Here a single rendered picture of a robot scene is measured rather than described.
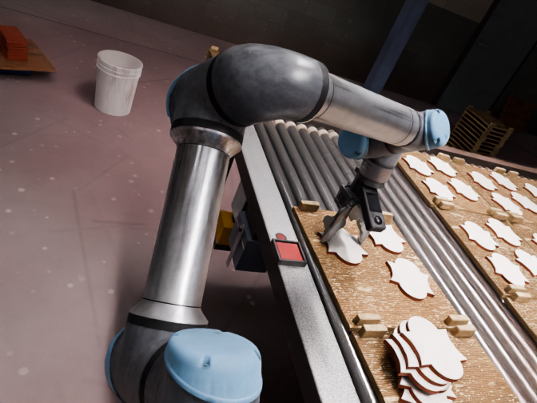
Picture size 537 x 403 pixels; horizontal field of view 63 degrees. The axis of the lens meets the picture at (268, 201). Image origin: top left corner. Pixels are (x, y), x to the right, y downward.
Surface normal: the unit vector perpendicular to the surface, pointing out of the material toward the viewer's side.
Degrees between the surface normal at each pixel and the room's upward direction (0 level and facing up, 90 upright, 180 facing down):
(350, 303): 0
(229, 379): 44
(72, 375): 0
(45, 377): 0
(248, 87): 78
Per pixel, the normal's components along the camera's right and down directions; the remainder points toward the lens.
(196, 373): -0.18, -0.18
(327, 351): 0.34, -0.77
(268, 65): 0.11, -0.22
